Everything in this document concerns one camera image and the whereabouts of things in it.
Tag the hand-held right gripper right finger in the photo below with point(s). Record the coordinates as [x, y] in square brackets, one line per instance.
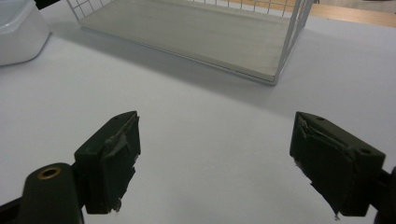
[336, 165]

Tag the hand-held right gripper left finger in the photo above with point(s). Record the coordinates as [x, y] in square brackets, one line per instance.
[107, 165]

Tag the white plastic container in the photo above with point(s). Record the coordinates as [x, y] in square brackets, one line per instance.
[18, 31]

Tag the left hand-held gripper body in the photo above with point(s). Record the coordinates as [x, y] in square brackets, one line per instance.
[45, 3]

